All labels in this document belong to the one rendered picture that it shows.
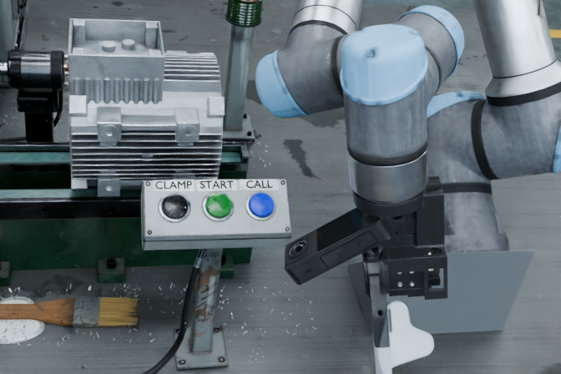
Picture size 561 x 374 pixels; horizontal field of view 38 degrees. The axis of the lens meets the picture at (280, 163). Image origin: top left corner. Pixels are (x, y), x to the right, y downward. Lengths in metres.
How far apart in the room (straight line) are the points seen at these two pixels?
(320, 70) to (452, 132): 0.36
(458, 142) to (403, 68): 0.46
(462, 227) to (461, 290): 0.09
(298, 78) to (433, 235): 0.22
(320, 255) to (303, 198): 0.60
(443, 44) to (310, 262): 0.25
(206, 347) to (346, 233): 0.37
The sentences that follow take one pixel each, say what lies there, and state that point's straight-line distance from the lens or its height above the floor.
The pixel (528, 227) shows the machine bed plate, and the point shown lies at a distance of 1.49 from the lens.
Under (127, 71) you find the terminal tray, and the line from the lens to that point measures 1.07.
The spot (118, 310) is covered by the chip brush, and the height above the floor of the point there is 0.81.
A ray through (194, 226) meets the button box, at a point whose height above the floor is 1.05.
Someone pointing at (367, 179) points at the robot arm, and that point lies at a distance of 0.76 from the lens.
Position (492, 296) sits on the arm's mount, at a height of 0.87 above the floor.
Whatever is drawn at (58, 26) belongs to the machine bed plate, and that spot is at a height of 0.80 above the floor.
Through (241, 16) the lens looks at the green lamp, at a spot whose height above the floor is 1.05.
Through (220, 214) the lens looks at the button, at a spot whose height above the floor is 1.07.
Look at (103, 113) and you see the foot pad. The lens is 1.07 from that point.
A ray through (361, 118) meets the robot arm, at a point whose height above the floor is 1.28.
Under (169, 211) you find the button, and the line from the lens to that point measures 0.92.
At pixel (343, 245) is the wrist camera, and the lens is 0.80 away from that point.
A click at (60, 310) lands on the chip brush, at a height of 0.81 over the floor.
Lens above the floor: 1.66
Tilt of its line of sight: 35 degrees down
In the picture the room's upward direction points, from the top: 9 degrees clockwise
